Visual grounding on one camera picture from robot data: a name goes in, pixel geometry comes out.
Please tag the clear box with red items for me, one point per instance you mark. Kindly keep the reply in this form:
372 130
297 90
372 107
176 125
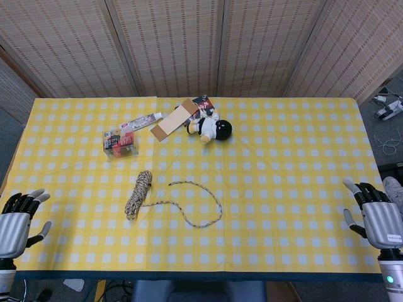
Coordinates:
121 144

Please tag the blue padded chair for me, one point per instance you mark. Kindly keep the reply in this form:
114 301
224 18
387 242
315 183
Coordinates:
198 291

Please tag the yellow floor strip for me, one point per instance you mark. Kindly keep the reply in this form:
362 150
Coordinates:
100 291

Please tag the dark red printed packet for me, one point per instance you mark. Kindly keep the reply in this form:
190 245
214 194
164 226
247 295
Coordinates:
204 105

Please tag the black box on floor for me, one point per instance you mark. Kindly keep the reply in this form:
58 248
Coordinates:
390 170

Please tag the grey device on floor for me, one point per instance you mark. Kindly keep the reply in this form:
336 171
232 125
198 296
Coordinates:
388 110

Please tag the yellow white checkered tablecloth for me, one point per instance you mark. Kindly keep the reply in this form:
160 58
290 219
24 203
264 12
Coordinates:
252 188

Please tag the bamboo folding screen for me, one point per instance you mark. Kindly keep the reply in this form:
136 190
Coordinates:
189 47

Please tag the brown cardboard card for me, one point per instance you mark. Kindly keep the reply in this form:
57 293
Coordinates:
171 121

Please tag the white printed tube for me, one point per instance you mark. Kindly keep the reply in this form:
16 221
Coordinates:
140 121

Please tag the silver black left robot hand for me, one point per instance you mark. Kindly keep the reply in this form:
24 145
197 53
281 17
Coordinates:
12 226

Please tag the grey speckled shoe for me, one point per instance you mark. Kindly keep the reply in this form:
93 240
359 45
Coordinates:
393 187

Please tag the white plastic floor scrap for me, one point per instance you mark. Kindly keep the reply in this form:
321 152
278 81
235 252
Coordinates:
75 284

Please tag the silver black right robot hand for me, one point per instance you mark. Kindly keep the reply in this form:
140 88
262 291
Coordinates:
379 223

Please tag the black headed plush doll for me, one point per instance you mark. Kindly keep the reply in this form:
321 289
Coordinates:
217 129

